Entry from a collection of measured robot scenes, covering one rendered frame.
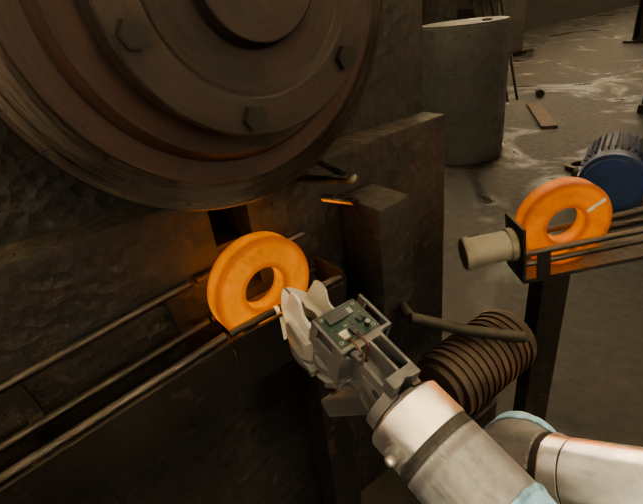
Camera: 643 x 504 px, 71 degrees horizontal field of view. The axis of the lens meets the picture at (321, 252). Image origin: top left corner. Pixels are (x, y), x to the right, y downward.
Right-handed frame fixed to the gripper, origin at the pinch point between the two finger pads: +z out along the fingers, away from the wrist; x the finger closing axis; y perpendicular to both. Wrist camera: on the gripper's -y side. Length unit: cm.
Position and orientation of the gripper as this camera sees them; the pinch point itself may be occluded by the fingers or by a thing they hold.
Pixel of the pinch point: (290, 299)
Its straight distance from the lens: 59.7
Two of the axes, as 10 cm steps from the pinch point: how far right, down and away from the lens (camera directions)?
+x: -7.9, 3.7, -4.9
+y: 0.8, -7.3, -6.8
